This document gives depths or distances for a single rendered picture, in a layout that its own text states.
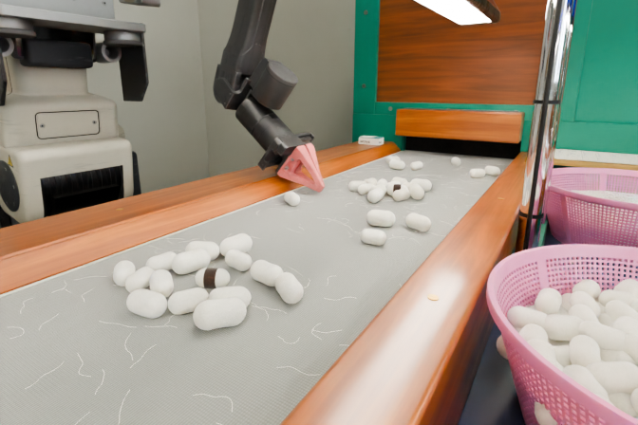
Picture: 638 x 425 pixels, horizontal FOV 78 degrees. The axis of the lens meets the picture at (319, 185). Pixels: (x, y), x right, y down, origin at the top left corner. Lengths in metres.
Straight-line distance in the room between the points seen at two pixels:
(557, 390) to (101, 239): 0.43
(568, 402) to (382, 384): 0.10
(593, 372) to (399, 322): 0.12
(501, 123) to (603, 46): 0.25
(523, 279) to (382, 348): 0.19
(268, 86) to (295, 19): 1.77
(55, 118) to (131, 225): 0.49
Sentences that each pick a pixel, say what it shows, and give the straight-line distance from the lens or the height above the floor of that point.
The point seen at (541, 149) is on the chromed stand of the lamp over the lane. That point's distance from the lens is 0.50.
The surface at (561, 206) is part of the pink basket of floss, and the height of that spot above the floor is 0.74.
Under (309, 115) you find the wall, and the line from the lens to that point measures 2.34.
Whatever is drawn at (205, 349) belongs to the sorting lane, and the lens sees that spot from 0.30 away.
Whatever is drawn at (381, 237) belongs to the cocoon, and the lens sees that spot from 0.45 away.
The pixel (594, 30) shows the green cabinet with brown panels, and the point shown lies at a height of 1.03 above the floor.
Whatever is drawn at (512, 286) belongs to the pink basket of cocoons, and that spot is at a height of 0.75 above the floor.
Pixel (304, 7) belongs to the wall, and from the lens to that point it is 2.39.
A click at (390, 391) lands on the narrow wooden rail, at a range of 0.23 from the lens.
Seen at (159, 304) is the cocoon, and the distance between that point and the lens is 0.34.
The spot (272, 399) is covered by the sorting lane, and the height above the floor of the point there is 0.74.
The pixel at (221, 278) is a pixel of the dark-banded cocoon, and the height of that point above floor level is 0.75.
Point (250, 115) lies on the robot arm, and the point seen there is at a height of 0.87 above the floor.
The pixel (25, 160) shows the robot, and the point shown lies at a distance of 0.91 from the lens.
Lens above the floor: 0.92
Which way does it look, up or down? 14 degrees down
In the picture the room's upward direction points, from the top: straight up
